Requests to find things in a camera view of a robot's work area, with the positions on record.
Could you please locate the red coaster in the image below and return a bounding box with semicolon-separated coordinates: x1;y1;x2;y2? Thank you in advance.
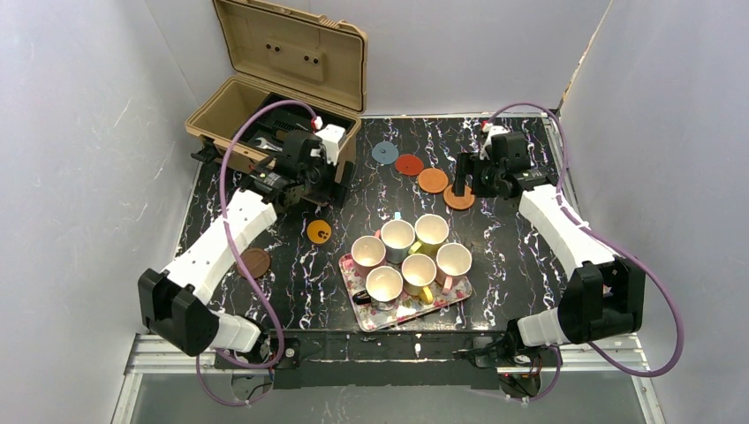
394;154;424;177

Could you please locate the pink mug rear left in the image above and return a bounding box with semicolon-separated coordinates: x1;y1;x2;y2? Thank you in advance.
351;235;386;278

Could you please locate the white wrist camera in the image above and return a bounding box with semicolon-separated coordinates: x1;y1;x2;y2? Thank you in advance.
480;121;510;160
311;116;346;165

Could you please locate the orange wood coaster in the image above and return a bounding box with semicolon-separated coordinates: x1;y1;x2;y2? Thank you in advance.
417;167;450;194

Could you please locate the blue grey coaster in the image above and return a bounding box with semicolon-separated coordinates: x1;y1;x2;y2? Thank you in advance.
371;141;400;165

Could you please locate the yellow mug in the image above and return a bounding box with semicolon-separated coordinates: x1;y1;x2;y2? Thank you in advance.
401;254;436;305

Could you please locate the floral rectangular tray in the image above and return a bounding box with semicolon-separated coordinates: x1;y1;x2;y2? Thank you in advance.
338;254;473;332

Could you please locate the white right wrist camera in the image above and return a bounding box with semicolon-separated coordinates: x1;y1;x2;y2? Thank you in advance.
480;121;510;160

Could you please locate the aluminium frame rail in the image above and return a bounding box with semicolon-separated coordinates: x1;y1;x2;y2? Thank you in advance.
110;110;669;424

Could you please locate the pink mug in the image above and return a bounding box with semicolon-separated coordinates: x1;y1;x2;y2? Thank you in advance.
351;235;386;278
435;242;473;295

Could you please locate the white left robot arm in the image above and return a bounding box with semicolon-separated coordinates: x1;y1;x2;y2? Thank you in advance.
138;125;353;357

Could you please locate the tan plastic toolbox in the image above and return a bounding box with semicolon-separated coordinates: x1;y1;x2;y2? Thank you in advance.
185;1;367;181

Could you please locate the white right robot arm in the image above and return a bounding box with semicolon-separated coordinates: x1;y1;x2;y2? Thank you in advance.
451;125;645;354

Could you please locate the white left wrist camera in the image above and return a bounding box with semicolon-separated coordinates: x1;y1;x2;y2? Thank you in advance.
311;116;346;165

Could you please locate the light wood coaster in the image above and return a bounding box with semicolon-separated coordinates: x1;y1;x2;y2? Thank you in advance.
443;185;475;211

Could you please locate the green mug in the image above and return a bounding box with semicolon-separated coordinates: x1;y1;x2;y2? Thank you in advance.
408;214;450;257

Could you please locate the orange printed coaster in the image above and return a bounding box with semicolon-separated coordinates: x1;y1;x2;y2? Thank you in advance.
306;219;332;245

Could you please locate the black mug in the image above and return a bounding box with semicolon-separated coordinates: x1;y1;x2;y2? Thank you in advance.
352;266;404;311

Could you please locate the silver wrench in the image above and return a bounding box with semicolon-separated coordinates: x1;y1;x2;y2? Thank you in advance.
251;137;283;152

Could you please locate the pink mug right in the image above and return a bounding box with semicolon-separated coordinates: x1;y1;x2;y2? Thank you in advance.
435;242;473;295

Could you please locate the light blue mug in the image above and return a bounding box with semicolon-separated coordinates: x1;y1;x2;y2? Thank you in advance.
380;219;416;264

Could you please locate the dark walnut wooden coaster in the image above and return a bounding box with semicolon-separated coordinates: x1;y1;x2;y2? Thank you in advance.
240;247;271;280

